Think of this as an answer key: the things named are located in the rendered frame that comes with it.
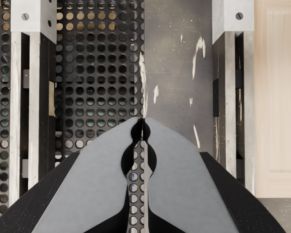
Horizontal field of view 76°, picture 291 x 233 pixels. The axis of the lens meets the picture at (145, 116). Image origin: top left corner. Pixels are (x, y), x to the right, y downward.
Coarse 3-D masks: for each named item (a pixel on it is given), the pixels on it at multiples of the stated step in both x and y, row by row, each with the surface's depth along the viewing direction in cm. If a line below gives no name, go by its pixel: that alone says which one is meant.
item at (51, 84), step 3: (51, 84) 43; (51, 87) 43; (51, 90) 43; (51, 93) 43; (51, 96) 43; (51, 99) 43; (51, 102) 43; (51, 105) 43; (51, 108) 43; (51, 111) 43; (51, 114) 43
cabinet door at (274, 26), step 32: (256, 0) 43; (288, 0) 43; (256, 32) 43; (288, 32) 43; (256, 64) 43; (288, 64) 43; (256, 96) 43; (288, 96) 43; (256, 128) 43; (288, 128) 43; (256, 160) 43; (288, 160) 43; (256, 192) 43; (288, 192) 42
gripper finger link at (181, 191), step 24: (144, 120) 11; (168, 144) 9; (192, 144) 9; (168, 168) 8; (192, 168) 8; (168, 192) 7; (192, 192) 7; (216, 192) 7; (168, 216) 6; (192, 216) 6; (216, 216) 6
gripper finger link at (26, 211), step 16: (64, 160) 8; (48, 176) 8; (64, 176) 8; (32, 192) 7; (48, 192) 7; (16, 208) 6; (32, 208) 6; (0, 224) 6; (16, 224) 6; (32, 224) 6
